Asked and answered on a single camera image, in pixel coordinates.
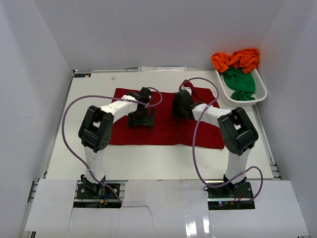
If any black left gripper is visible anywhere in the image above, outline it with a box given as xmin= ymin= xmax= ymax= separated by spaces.
xmin=127 ymin=107 xmax=154 ymax=129

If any red t shirt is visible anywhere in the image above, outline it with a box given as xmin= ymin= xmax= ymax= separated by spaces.
xmin=110 ymin=92 xmax=224 ymax=149

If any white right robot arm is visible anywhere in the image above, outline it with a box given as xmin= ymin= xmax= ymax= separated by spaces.
xmin=172 ymin=90 xmax=259 ymax=198

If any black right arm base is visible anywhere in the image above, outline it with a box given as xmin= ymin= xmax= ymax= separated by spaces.
xmin=203 ymin=182 xmax=255 ymax=211

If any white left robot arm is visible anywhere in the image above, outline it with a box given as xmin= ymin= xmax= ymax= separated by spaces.
xmin=79 ymin=92 xmax=155 ymax=198

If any green t shirt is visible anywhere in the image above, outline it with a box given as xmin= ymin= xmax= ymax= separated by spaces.
xmin=221 ymin=67 xmax=256 ymax=101

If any black table label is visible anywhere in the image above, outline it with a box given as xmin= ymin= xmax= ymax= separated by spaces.
xmin=74 ymin=73 xmax=91 ymax=78

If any white perforated plastic basket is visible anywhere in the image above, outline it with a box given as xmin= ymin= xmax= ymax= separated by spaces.
xmin=216 ymin=67 xmax=267 ymax=108

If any orange t shirt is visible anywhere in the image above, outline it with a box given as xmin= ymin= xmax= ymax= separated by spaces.
xmin=211 ymin=48 xmax=261 ymax=74

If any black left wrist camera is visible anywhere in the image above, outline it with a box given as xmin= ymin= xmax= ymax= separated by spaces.
xmin=122 ymin=87 xmax=153 ymax=106

